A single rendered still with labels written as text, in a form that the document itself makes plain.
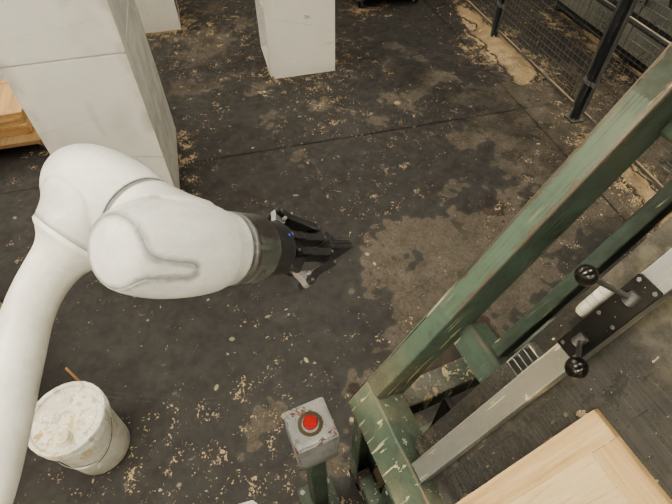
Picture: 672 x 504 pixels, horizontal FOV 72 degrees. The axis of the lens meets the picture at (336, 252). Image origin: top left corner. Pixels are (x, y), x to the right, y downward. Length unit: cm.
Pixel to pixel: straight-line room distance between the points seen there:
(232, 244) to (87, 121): 234
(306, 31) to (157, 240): 387
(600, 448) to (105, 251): 91
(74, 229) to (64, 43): 206
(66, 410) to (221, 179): 182
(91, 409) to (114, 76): 155
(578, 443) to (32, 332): 93
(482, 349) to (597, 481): 36
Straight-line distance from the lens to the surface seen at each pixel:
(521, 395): 109
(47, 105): 278
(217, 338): 256
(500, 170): 355
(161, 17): 538
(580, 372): 89
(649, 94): 101
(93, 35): 257
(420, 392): 152
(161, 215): 46
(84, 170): 60
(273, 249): 57
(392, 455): 136
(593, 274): 87
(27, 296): 62
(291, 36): 424
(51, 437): 220
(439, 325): 118
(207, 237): 48
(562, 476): 111
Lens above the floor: 217
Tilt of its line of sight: 50 degrees down
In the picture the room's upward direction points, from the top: straight up
